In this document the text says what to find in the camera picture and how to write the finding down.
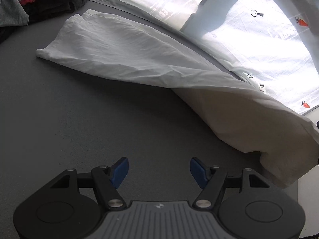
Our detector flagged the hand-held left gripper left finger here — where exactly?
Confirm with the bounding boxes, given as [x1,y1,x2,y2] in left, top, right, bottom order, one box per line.
[50,157,129,210]

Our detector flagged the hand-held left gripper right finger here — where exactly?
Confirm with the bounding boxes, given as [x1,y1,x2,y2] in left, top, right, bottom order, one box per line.
[190,157,271,210]

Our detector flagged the white pants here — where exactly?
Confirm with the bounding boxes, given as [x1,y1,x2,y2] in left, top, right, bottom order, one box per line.
[36,9,319,190]

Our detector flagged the carrot print white blanket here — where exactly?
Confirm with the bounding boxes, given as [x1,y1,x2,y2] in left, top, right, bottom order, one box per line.
[88,0,319,116]

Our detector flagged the grey knit garment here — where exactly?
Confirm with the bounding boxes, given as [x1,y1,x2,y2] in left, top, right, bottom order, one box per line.
[0,0,44,28]

